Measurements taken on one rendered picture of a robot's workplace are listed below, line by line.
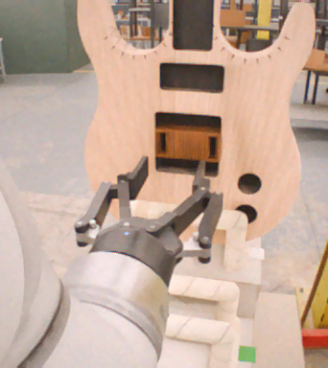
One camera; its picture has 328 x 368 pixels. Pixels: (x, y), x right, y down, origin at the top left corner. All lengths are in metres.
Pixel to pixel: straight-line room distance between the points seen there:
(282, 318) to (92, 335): 0.65
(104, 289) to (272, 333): 0.57
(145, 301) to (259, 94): 0.35
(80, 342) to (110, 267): 0.09
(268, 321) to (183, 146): 0.42
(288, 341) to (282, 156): 0.38
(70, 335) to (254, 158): 0.44
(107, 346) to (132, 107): 0.42
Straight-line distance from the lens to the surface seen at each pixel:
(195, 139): 0.55
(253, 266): 0.65
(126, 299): 0.24
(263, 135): 0.54
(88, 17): 0.55
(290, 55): 0.51
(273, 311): 0.82
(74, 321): 0.18
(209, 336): 0.51
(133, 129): 0.57
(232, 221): 0.57
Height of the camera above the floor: 1.52
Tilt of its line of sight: 28 degrees down
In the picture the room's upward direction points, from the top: straight up
